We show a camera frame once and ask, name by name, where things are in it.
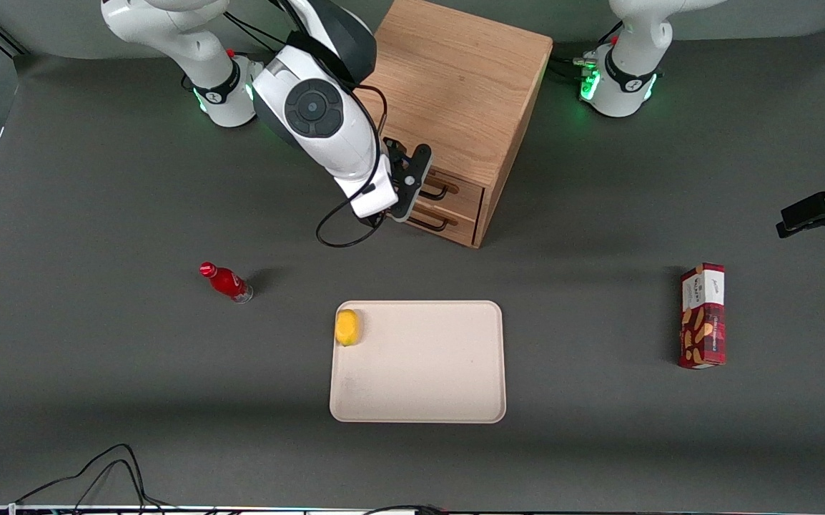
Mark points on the red bottle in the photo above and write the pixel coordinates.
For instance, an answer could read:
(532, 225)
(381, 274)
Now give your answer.
(226, 282)

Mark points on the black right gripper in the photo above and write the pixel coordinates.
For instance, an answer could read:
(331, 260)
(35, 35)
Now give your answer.
(395, 152)

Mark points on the beige plastic tray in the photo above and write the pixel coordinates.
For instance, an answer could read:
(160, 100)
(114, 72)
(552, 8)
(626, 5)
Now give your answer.
(427, 365)

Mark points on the wooden drawer cabinet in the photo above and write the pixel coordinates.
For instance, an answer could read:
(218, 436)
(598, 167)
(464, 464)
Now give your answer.
(455, 79)

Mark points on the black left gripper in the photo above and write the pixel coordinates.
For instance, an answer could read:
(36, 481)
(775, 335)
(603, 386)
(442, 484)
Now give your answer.
(818, 211)

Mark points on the red cookie box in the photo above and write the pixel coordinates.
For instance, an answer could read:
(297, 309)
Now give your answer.
(702, 322)

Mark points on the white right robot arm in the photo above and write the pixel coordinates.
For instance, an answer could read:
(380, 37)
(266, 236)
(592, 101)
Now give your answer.
(312, 107)

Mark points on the yellow lemon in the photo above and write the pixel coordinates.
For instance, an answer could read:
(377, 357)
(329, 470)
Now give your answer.
(347, 327)

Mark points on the wooden drawer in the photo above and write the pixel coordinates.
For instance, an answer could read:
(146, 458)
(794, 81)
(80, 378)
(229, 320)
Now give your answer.
(466, 201)
(462, 232)

